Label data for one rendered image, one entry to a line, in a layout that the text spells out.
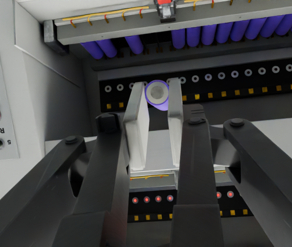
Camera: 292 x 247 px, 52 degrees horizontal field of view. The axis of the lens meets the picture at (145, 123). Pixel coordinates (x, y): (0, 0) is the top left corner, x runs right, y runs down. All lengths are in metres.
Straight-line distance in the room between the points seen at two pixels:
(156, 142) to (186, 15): 0.15
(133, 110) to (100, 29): 0.23
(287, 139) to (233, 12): 0.15
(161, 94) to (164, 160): 0.14
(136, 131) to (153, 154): 0.19
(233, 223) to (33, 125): 0.40
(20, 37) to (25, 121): 0.09
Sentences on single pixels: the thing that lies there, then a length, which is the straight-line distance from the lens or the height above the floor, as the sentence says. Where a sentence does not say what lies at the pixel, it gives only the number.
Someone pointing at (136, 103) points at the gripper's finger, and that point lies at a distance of 0.17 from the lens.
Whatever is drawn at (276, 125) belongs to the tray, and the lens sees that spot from 0.35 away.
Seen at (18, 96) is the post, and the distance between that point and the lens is 0.36.
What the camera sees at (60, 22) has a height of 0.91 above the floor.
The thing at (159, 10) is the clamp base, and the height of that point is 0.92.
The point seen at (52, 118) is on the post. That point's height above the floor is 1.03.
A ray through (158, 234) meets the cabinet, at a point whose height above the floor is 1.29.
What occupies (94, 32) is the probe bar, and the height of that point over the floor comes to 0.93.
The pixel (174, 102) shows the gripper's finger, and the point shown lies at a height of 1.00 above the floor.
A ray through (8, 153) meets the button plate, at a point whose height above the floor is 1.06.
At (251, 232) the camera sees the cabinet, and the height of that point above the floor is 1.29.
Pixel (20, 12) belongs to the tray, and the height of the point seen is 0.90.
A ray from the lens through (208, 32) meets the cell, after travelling 0.41.
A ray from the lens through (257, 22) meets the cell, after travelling 0.42.
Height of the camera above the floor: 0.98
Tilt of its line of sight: 10 degrees up
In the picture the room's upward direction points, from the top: 173 degrees clockwise
